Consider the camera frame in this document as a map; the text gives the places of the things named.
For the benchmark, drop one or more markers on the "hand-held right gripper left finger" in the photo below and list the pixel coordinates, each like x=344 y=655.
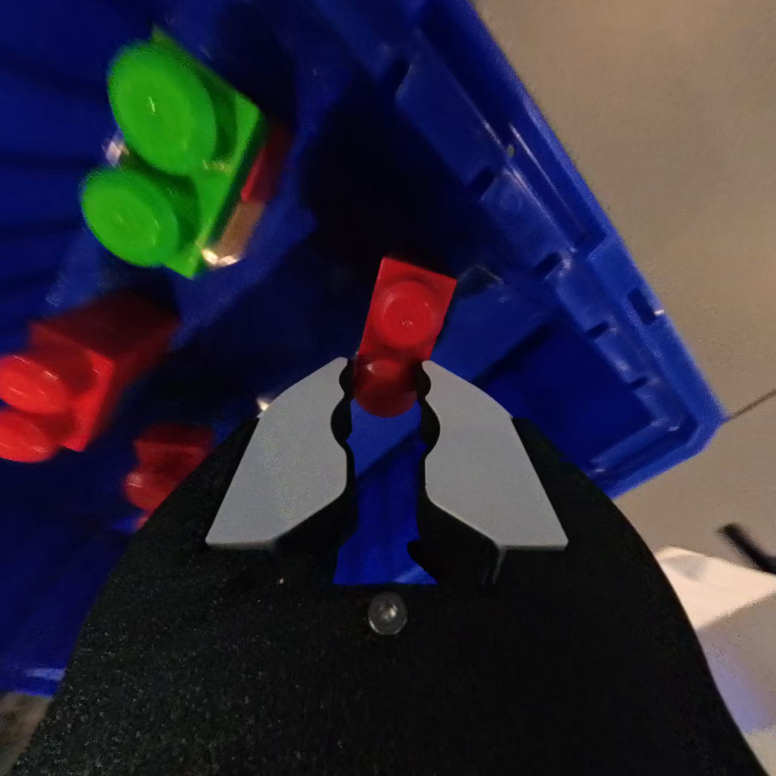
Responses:
x=279 y=473

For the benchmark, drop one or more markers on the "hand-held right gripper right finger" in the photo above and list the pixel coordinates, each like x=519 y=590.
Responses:
x=491 y=473

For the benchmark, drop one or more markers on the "blue plastic bin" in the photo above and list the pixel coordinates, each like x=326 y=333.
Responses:
x=545 y=242

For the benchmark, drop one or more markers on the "yellow one-stud block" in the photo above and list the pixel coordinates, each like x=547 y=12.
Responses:
x=233 y=233

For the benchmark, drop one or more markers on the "green two-stud block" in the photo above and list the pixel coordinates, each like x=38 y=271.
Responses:
x=163 y=121

